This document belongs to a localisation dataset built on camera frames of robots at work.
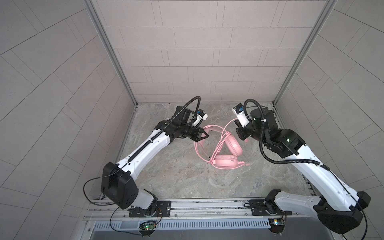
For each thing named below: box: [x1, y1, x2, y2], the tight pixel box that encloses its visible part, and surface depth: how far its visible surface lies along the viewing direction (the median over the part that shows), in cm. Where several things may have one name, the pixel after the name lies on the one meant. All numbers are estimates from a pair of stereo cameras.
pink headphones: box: [194, 124, 245, 169], surface depth 62 cm
